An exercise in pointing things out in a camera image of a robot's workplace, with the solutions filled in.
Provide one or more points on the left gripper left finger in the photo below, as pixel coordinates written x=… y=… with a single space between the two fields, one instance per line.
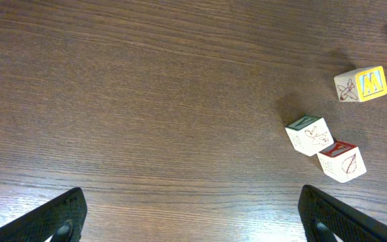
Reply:
x=60 y=219

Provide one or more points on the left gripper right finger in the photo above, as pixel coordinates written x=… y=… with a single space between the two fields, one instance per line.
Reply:
x=326 y=218

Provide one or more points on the yellow-top block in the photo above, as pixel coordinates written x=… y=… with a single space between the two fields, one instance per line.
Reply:
x=361 y=85

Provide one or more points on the red-edged block left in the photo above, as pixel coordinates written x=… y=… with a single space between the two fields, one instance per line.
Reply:
x=309 y=135

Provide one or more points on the blue-edged leaf block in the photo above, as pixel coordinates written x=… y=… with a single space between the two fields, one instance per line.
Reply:
x=342 y=161

